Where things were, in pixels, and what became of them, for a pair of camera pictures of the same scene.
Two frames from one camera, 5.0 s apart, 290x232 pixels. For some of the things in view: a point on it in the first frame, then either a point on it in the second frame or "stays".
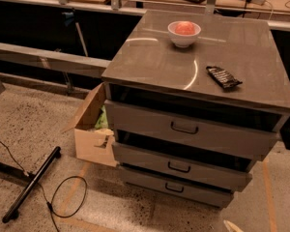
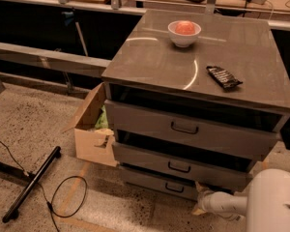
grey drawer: x=181 y=167 stays
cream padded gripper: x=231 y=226 to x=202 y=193
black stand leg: x=13 y=212 stays
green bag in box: x=102 y=121 stays
